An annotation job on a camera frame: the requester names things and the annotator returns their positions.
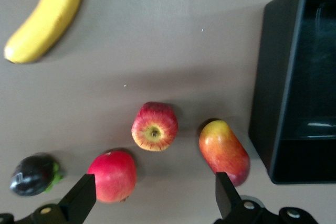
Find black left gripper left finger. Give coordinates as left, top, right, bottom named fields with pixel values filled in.
left=30, top=173, right=98, bottom=224

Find red pomegranate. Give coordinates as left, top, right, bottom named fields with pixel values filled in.
left=87, top=151, right=138, bottom=204

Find black plastic box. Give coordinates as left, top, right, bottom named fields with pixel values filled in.
left=248, top=0, right=336, bottom=185

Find red yellow mango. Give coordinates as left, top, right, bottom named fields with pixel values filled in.
left=198, top=119, right=251, bottom=187

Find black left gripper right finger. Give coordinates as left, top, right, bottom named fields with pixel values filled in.
left=213, top=171, right=266, bottom=224

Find yellow banana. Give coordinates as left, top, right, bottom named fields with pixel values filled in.
left=4, top=0, right=85, bottom=65

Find dark purple eggplant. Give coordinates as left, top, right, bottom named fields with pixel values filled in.
left=9, top=154, right=65, bottom=197

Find red yellow apple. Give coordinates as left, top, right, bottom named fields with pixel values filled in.
left=131, top=101, right=179, bottom=152

